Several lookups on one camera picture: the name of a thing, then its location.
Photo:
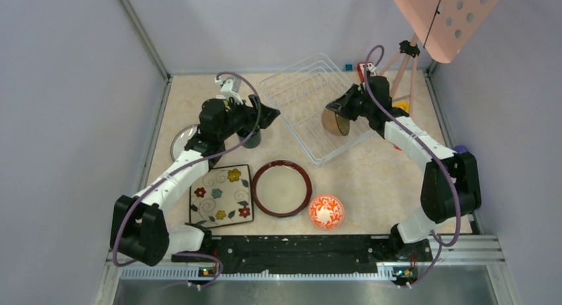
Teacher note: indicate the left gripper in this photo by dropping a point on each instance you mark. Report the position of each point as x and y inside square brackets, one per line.
[250, 113]

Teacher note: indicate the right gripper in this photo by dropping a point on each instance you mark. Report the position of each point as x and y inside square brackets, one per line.
[341, 105]

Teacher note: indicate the dark green ceramic mug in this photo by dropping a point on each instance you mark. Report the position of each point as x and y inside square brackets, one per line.
[249, 139]

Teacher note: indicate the brown speckled ceramic bowl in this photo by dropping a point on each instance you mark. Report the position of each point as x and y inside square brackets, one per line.
[334, 123]

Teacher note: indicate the red-rimmed cream round plate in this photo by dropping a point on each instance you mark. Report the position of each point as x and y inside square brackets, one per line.
[281, 188]

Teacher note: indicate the orange patterned white bowl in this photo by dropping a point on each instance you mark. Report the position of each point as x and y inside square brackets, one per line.
[326, 212]

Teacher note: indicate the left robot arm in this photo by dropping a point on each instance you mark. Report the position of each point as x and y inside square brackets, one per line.
[138, 228]

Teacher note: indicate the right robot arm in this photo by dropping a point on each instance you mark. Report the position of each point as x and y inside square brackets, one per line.
[450, 187]

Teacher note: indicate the yellow toy block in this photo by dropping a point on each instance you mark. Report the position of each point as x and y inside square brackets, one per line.
[404, 105]

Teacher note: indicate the red toy calculator block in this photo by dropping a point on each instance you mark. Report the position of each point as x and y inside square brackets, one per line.
[365, 69]

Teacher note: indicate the round white plate red lettering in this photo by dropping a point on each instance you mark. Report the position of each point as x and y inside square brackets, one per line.
[181, 140]

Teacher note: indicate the square floral ceramic plate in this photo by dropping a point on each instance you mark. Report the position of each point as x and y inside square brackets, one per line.
[222, 197]

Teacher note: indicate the pink perforated board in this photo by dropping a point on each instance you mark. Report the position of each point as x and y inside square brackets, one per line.
[445, 26]

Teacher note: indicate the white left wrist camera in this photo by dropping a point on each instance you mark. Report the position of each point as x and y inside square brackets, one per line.
[229, 89]

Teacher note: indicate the white wire dish rack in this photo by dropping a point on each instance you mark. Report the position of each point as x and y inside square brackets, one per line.
[301, 92]

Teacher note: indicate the purple handle tool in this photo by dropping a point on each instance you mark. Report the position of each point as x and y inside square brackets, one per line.
[461, 149]

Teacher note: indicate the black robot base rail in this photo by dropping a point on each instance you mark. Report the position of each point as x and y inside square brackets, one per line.
[379, 247]

